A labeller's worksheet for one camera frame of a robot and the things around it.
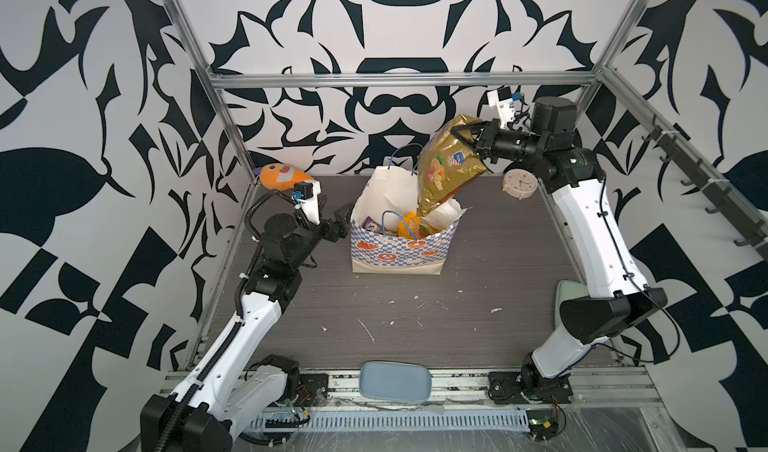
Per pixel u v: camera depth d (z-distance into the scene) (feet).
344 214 2.21
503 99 1.96
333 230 2.10
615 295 1.40
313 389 2.42
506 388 2.44
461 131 2.09
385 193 3.08
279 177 3.55
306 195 1.95
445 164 2.13
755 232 1.65
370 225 3.25
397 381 2.43
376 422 2.13
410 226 2.93
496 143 1.91
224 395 1.39
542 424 2.34
